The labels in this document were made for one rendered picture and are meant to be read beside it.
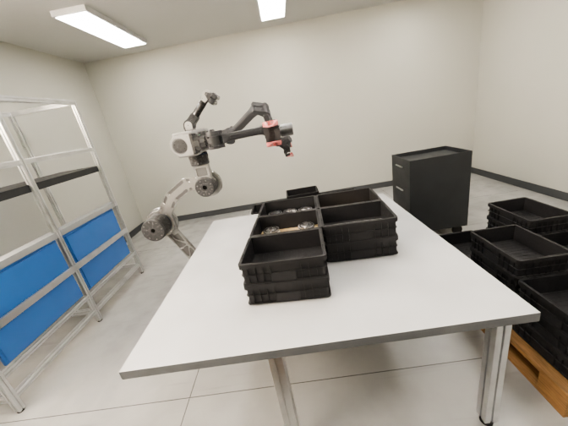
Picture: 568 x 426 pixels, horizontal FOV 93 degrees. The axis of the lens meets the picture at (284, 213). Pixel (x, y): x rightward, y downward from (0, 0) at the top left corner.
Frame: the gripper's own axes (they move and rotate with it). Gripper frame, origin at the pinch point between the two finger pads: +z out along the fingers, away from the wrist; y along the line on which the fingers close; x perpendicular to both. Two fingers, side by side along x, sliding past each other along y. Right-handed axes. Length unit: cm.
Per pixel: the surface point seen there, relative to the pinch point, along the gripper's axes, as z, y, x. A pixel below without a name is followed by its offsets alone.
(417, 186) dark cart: -142, 83, -131
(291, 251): -13, 62, 2
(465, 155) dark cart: -141, 60, -177
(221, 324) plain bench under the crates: 19, 75, 38
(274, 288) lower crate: 11, 67, 12
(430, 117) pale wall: -352, 40, -258
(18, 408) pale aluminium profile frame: -11, 139, 195
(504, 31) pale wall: -305, -60, -333
